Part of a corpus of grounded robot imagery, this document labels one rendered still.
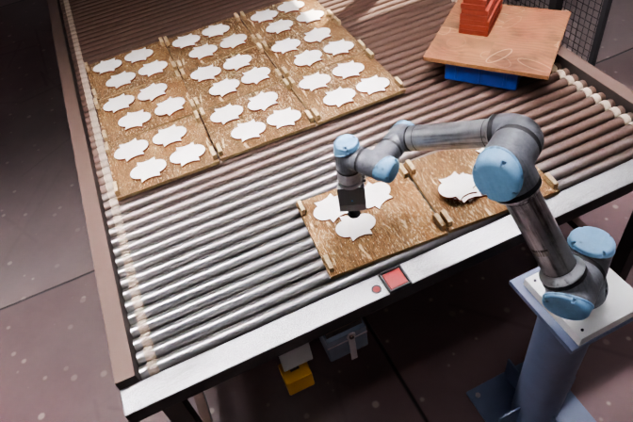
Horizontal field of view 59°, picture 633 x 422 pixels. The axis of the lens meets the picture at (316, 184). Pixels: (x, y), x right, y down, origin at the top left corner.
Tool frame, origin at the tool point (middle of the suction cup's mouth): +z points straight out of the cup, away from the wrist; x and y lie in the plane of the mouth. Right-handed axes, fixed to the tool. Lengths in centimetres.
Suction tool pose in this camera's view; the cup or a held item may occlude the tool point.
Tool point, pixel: (353, 213)
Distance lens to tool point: 182.1
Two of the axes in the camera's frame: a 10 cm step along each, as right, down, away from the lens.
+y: -9.9, 0.8, 1.0
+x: -0.2, 7.2, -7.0
